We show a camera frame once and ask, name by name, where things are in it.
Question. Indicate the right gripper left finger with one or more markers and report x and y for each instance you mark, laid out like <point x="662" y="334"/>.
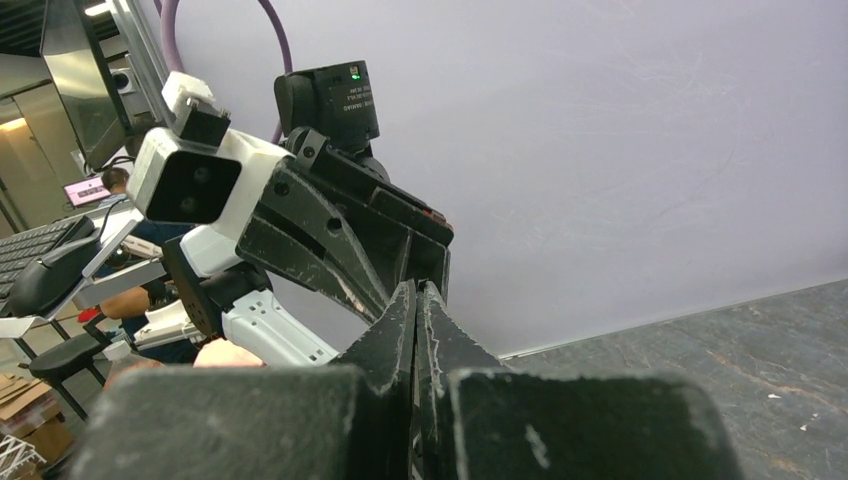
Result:
<point x="350" y="419"/>

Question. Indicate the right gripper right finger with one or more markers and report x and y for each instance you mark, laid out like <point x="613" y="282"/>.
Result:
<point x="483" y="420"/>

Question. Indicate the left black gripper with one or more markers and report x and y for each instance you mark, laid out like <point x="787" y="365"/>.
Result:
<point x="316" y="227"/>

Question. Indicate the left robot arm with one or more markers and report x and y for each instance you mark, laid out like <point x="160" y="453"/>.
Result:
<point x="230" y="298"/>

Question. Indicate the pink cloth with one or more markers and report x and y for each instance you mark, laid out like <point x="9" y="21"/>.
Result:
<point x="219" y="353"/>

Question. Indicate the seated person in blue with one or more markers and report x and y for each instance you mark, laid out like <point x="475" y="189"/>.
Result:
<point x="130" y="306"/>

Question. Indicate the white keyboard tray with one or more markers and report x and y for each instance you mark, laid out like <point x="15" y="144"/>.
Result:
<point x="123" y="262"/>

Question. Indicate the pink lit monitor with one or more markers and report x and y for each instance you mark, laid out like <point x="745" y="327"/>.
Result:
<point x="87" y="191"/>

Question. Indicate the black computer mouse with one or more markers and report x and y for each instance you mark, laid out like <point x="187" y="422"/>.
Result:
<point x="49" y="279"/>

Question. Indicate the black stool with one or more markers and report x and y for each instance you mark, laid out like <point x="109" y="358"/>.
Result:
<point x="73" y="355"/>

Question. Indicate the black computer keyboard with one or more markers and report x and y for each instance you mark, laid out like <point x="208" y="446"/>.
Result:
<point x="18" y="250"/>

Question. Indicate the cardboard box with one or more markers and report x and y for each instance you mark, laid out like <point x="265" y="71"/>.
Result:
<point x="31" y="412"/>

